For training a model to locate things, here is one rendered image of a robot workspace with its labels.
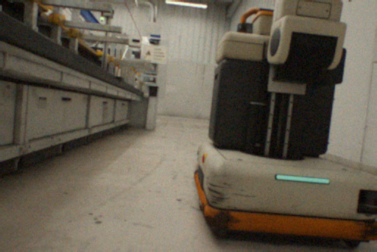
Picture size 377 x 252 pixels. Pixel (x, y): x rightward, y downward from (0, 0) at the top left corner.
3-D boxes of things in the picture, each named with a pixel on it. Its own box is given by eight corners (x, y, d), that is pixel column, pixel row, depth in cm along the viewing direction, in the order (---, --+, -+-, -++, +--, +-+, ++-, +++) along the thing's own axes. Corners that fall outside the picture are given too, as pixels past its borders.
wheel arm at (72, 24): (121, 35, 147) (122, 27, 147) (120, 33, 144) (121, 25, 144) (36, 26, 145) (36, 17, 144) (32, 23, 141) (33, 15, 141)
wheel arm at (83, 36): (129, 46, 172) (129, 39, 172) (128, 45, 169) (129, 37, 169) (56, 37, 169) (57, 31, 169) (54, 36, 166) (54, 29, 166)
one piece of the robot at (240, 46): (203, 162, 154) (219, 6, 149) (301, 171, 156) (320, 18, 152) (211, 177, 120) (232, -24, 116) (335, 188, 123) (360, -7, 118)
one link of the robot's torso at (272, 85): (263, 91, 123) (269, 34, 122) (325, 98, 125) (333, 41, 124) (286, 87, 97) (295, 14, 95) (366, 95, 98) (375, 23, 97)
